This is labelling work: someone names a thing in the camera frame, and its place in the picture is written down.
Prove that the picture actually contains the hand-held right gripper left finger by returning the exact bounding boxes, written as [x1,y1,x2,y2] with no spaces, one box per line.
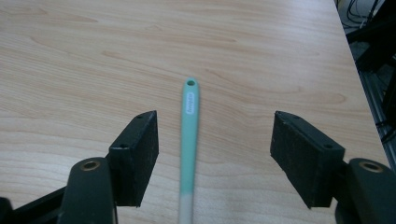
[57,109,160,224]

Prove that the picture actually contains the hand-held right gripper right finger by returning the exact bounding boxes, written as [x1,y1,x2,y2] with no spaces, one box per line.
[269,110,396,224]

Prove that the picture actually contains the teal and white handled utensil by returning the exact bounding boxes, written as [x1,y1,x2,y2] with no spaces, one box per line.
[177,77,201,224]

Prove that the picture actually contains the black metal stand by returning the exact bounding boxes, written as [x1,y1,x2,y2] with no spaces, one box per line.
[346,0,396,119]

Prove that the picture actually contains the aluminium frame rail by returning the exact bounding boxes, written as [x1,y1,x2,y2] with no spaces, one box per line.
[358,68,396,173]

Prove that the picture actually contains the black cables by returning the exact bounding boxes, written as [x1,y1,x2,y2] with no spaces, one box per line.
[335,0,387,30]

